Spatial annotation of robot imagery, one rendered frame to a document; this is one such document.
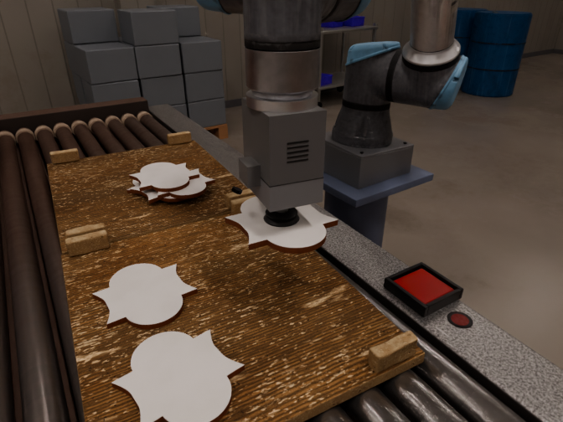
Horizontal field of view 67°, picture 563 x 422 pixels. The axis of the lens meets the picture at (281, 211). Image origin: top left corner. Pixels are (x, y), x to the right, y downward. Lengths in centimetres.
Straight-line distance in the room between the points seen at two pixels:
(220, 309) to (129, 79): 319
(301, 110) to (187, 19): 376
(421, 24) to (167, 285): 67
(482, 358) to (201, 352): 33
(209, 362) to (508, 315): 182
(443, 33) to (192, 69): 305
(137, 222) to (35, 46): 376
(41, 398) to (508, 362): 52
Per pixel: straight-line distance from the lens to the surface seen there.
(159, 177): 86
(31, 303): 69
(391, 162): 108
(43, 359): 60
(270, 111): 43
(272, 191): 45
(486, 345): 60
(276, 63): 42
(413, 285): 64
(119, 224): 79
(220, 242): 70
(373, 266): 68
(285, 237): 48
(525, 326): 217
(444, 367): 55
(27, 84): 450
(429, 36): 94
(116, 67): 362
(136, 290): 61
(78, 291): 65
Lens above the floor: 131
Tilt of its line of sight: 28 degrees down
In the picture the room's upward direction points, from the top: straight up
